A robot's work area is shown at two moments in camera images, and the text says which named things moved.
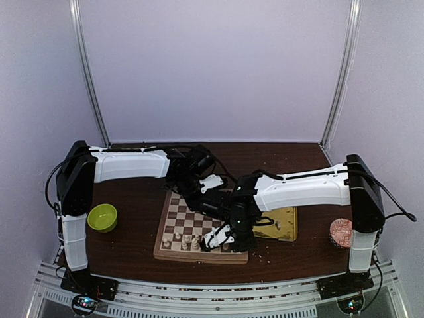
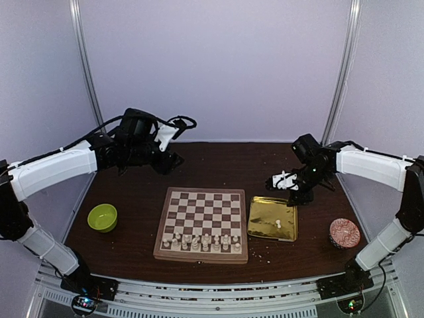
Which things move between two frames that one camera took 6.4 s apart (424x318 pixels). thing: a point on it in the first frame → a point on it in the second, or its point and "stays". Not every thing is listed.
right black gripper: [249, 244] → [298, 199]
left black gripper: [193, 205] → [168, 163]
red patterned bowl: [340, 232] stays
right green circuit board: [351, 305] stays
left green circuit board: [83, 305] stays
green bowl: [103, 217] stays
